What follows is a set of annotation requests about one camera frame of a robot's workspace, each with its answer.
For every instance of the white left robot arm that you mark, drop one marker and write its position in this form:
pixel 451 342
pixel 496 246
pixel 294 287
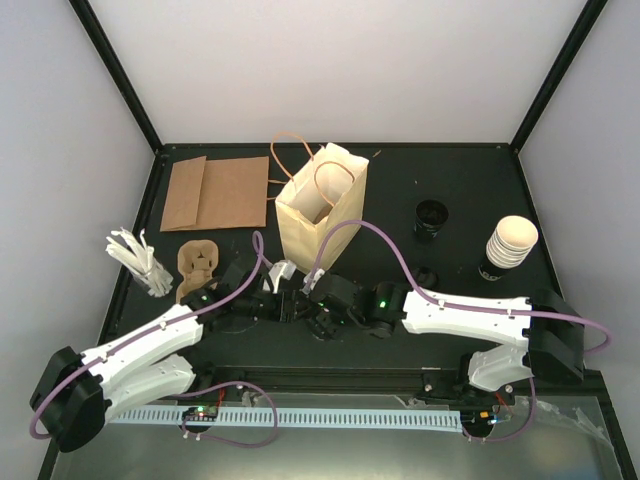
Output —
pixel 80 392

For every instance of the cream paper bag with handles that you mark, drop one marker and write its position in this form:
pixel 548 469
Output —
pixel 329 189

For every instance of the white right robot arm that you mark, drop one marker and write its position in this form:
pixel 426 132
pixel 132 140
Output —
pixel 528 343

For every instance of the stack of white paper cups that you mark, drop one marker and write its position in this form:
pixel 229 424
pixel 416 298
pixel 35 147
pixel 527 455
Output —
pixel 510 243

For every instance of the white stirrers in holder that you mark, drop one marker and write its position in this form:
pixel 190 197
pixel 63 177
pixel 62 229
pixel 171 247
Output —
pixel 138 257

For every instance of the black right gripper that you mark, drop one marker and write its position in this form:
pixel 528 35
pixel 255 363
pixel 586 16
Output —
pixel 318 311

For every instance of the flat brown paper bag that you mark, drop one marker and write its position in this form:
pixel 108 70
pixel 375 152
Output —
pixel 183 195

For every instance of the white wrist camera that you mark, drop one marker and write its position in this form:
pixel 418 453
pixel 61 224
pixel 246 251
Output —
pixel 311 279
pixel 281 270

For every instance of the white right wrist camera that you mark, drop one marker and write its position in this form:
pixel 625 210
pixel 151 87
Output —
pixel 311 279

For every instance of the black takeout paper cup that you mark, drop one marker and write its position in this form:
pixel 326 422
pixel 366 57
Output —
pixel 322 326

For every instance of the brown paper bag with handles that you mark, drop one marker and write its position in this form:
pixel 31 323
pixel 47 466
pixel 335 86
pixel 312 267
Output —
pixel 233 194

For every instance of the white slotted cable duct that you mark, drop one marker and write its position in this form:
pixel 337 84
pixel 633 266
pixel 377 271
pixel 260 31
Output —
pixel 331 418

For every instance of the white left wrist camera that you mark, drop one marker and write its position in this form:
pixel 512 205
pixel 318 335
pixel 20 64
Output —
pixel 281 270

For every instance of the black coffee cup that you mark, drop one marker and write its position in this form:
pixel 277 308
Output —
pixel 430 216

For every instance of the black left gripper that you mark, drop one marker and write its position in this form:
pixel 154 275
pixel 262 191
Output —
pixel 288 305

